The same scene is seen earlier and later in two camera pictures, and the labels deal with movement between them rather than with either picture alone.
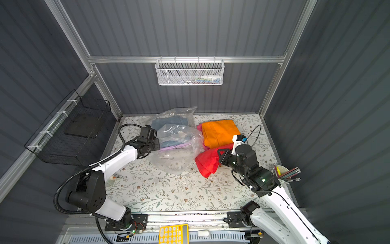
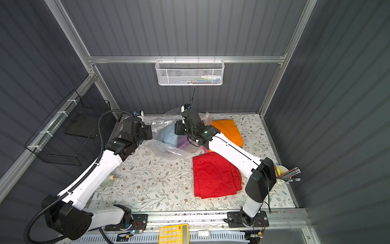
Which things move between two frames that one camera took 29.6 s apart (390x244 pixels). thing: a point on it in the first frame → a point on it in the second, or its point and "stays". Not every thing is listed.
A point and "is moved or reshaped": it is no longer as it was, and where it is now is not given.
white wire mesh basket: x=189 y=72 stays
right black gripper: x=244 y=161 → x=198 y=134
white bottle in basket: x=210 y=76 stays
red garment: x=208 y=161 is moved or reshaped
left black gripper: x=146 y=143 → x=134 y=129
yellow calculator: x=174 y=234 stays
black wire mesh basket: x=68 y=134 stays
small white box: x=203 y=233 stays
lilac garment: x=182 y=146 → x=182 y=141
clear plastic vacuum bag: x=181 y=142 is moved or reshaped
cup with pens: x=284 y=175 stays
